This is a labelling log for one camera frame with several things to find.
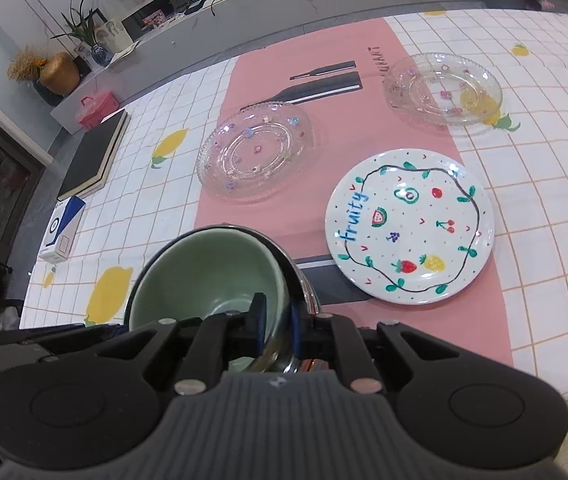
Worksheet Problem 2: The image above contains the green plant in blue vase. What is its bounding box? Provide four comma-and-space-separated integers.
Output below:
50, 0, 115, 69

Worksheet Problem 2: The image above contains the white fruit-pattern plate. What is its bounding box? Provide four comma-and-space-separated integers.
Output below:
324, 148, 496, 307

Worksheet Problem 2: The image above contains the orange steel-lined bowl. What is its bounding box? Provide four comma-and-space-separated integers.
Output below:
264, 240, 337, 374

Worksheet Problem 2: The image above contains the clear glass flower-dotted plate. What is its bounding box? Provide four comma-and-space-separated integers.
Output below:
381, 52, 504, 136
196, 101, 315, 205

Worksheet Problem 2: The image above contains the white drawing card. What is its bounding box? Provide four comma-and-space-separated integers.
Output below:
94, 15, 132, 54

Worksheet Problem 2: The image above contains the blue and white box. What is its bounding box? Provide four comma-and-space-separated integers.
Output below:
37, 195, 87, 265

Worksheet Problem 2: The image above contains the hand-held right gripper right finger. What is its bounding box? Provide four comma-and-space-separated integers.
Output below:
290, 302, 446, 397

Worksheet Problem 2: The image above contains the black notebook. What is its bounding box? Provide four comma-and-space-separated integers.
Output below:
56, 109, 130, 202

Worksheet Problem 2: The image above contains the gold vase with dried flowers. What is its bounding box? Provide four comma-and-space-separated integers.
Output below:
7, 45, 81, 96

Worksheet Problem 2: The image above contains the white checked lemon-print tablecloth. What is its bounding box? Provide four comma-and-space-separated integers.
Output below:
16, 7, 568, 403

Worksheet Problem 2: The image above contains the pink bottle-print table mat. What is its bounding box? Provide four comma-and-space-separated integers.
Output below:
191, 16, 515, 368

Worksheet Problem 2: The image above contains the pink storage box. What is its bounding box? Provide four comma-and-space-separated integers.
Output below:
74, 90, 115, 132

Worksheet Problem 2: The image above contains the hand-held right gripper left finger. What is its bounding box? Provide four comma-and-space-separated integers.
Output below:
94, 294, 268, 396

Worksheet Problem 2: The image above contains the light green ceramic bowl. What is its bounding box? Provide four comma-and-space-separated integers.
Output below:
128, 228, 293, 372

